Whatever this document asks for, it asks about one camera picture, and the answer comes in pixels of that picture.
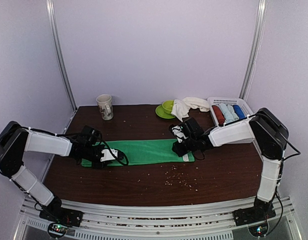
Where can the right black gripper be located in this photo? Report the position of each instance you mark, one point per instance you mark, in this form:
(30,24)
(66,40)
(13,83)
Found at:
(178,150)

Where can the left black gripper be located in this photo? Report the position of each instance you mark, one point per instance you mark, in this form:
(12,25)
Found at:
(100,165)

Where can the green microfiber towel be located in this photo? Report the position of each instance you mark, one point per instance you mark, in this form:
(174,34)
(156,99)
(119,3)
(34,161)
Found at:
(146,152)

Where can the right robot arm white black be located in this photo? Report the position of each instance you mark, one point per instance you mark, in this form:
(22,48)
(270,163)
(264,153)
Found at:
(262,127)

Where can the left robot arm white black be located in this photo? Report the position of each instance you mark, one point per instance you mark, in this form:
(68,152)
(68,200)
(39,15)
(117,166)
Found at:
(15,140)

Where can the rolled red towel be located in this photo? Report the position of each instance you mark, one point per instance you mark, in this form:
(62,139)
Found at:
(219,115)

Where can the white cream towel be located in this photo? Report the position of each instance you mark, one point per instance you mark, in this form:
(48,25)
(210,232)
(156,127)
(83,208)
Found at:
(182,107)

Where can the rolled light blue towel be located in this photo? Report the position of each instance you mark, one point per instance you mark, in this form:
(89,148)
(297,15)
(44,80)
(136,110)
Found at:
(229,116)

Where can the white plastic basket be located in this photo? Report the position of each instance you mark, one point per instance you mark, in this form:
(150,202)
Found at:
(237,132)

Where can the green cup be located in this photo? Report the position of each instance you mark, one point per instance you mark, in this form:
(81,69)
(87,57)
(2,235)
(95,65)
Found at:
(168,106)

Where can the green saucer plate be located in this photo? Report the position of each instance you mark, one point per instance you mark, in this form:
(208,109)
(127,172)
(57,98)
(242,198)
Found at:
(162,114)

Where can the rolled dark blue towel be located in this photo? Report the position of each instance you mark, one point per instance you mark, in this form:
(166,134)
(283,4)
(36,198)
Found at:
(237,109)

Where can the patterned ceramic mug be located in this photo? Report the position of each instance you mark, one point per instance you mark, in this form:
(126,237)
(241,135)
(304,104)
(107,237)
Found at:
(105,106)

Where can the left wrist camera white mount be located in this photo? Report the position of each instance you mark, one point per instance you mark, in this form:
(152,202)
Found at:
(111,155)

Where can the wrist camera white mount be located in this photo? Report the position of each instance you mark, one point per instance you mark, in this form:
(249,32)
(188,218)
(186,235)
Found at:
(111,155)
(178,133)

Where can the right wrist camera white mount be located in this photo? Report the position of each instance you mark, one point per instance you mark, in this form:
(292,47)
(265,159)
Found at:
(178,133)

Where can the aluminium front rail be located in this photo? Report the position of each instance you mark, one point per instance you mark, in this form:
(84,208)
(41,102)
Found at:
(211,221)

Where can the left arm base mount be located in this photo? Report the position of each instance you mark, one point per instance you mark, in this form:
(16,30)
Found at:
(68,217)

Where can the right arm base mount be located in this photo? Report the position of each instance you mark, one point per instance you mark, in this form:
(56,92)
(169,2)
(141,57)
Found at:
(247,216)

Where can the right aluminium frame post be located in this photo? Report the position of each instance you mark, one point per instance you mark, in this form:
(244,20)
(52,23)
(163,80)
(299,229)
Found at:
(255,45)

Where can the aluminium frame post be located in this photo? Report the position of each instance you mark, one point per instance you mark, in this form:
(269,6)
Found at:
(255,45)
(59,54)

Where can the left aluminium frame post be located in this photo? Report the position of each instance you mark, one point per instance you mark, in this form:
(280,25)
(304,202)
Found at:
(59,54)

